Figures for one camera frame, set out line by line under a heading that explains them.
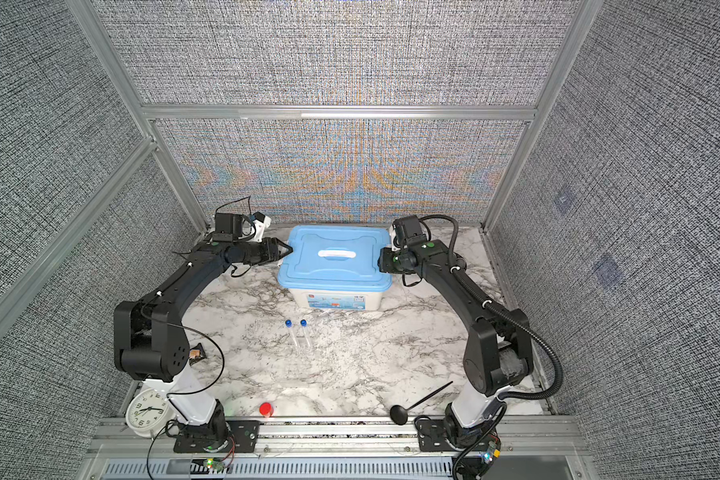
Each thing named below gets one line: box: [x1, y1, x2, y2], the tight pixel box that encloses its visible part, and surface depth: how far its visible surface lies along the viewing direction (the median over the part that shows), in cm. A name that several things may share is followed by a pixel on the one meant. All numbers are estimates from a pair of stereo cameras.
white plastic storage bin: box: [289, 288, 386, 312], surface depth 92 cm
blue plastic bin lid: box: [278, 224, 393, 293], surface depth 90 cm
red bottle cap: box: [259, 402, 274, 418], surface depth 78 cm
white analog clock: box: [125, 387, 176, 438], surface depth 75 cm
